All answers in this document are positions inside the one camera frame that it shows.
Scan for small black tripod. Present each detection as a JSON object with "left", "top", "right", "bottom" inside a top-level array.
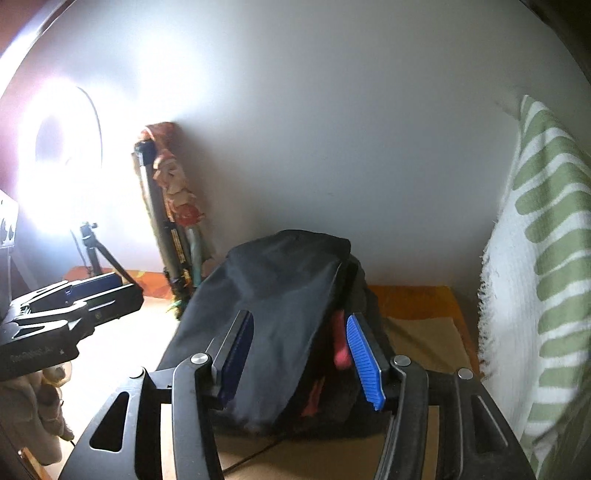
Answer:
[{"left": 79, "top": 222, "right": 138, "bottom": 286}]

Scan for folded grey clothes stack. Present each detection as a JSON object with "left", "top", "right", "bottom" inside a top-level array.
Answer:
[{"left": 294, "top": 258, "right": 396, "bottom": 438}]

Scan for bright ring light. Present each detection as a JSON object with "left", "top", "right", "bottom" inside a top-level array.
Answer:
[{"left": 8, "top": 73, "right": 139, "bottom": 278}]

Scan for black pants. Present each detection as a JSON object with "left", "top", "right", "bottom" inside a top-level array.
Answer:
[{"left": 158, "top": 230, "right": 380, "bottom": 437}]

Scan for folded silver tripod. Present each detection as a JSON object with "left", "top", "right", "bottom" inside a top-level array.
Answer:
[{"left": 133, "top": 139, "right": 194, "bottom": 306}]

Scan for orange floral bed sheet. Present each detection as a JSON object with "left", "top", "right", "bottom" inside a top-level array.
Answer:
[{"left": 63, "top": 266, "right": 481, "bottom": 374}]

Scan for left gloved hand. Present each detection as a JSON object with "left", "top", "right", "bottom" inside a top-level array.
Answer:
[{"left": 1, "top": 362, "right": 74, "bottom": 466}]

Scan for beige bed blanket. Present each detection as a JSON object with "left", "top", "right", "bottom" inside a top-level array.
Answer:
[{"left": 41, "top": 294, "right": 482, "bottom": 480}]

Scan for black power cable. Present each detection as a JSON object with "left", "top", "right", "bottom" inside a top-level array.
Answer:
[{"left": 221, "top": 433, "right": 288, "bottom": 476}]

